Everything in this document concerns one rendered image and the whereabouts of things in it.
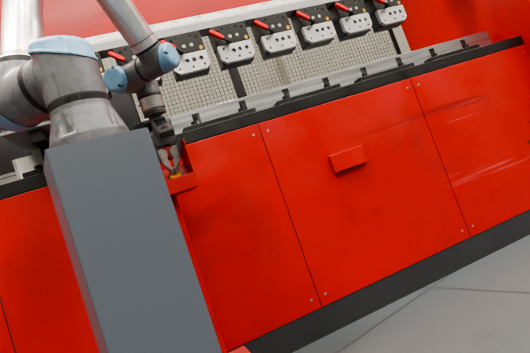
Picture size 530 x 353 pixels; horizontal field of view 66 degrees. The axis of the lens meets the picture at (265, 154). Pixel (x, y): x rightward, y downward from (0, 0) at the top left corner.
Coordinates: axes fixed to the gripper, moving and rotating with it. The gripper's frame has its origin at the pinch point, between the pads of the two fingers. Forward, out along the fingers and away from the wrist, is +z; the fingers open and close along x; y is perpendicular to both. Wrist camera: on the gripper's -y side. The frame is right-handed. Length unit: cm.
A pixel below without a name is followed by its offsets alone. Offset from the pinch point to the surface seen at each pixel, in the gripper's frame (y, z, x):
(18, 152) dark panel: 87, -32, 56
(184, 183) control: -6.9, 4.5, -0.8
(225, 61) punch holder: 30, -38, -37
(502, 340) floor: -43, 70, -63
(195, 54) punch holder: 31, -43, -26
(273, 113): 17.4, -10.4, -44.7
